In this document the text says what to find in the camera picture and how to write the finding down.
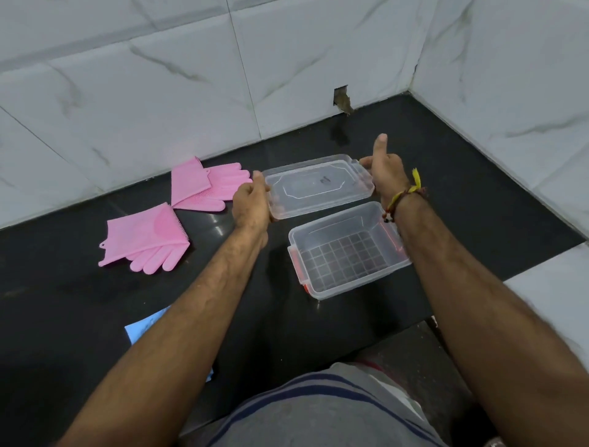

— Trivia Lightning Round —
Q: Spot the yellow thread wristband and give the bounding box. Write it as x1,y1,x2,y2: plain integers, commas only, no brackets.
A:
385,168,422,212

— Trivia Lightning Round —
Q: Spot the person's right forearm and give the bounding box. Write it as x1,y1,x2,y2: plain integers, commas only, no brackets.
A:
391,193,589,447

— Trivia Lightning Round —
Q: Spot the blue rubber glove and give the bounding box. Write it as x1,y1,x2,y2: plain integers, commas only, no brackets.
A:
125,306,215,383

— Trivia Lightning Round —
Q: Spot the person's right hand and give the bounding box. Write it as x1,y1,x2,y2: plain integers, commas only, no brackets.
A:
358,133,414,212

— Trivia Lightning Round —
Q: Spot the transparent box lid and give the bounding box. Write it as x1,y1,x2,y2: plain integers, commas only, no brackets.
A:
262,154,376,221

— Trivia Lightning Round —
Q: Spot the grey striped shirt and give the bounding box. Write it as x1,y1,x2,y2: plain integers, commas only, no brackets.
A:
182,361,450,447

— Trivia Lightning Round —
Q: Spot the person's left hand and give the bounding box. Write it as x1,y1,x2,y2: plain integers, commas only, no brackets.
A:
231,170,272,251

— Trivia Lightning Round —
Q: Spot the transparent plastic box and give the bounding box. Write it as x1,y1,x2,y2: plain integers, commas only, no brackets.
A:
287,201,412,301

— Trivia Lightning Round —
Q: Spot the brown bead bracelet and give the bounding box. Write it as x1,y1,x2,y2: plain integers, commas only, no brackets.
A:
382,186,429,224

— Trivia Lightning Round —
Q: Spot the person's left forearm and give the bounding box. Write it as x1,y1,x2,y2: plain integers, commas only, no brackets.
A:
57,225,270,447

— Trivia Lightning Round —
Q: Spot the pink rubber glove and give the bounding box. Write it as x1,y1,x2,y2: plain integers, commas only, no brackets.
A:
98,202,191,276
171,156,253,213

